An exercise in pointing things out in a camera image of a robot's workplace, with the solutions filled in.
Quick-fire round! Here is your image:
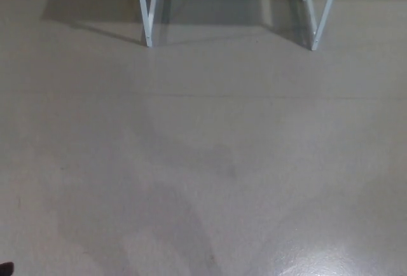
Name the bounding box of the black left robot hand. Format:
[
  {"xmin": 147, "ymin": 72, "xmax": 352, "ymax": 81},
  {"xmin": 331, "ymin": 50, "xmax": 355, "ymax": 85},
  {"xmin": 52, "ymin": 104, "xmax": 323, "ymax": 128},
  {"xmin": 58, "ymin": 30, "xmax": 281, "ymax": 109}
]
[{"xmin": 0, "ymin": 261, "xmax": 15, "ymax": 276}]

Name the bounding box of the white desk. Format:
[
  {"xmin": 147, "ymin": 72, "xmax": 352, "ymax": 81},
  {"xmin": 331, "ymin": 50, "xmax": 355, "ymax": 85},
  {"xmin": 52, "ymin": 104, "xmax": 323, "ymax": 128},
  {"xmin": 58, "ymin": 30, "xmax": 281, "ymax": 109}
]
[{"xmin": 134, "ymin": 0, "xmax": 343, "ymax": 52}]

